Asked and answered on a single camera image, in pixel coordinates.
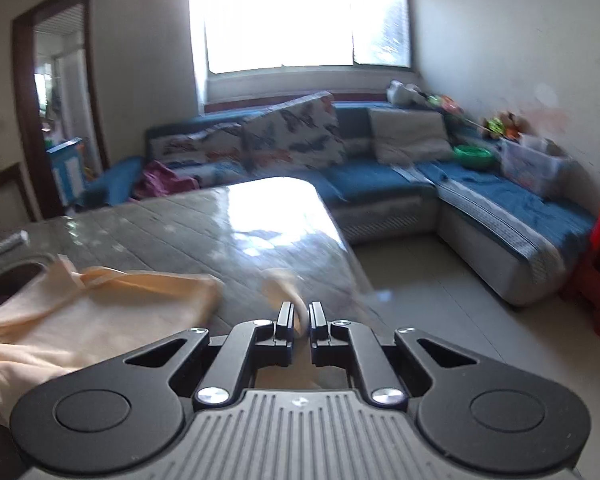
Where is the green plastic bowl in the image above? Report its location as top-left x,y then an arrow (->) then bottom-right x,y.
453,144 -> 496,170

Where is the stuffed toys pile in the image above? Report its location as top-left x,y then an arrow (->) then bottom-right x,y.
479,112 -> 529,142

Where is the pink cloth on sofa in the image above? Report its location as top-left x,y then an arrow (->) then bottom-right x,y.
132,160 -> 199,200

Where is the cream sweater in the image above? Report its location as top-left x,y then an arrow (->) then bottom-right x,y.
0,253 -> 311,426

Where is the blue corner sofa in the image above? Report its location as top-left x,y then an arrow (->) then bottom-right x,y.
76,102 -> 594,307

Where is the clear plastic storage box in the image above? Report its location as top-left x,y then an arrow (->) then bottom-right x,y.
501,140 -> 573,200

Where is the panda plush toy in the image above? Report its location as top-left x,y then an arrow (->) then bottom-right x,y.
387,79 -> 426,107

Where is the butterfly cushion upright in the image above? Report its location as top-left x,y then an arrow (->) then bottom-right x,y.
242,91 -> 347,176

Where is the black induction cooktop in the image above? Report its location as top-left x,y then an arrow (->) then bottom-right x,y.
0,255 -> 55,305

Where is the blue white cabinet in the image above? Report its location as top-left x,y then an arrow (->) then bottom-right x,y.
46,138 -> 86,208

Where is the window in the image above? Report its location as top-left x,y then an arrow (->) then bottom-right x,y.
189,0 -> 412,75

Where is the butterfly cushion lying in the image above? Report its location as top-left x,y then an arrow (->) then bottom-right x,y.
149,122 -> 249,188

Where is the brown door frame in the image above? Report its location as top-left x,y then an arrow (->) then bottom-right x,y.
12,0 -> 110,219

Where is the white remote control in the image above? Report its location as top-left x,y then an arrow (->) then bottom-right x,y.
0,230 -> 29,256

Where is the grey cushion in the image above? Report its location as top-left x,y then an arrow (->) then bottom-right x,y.
368,108 -> 453,166

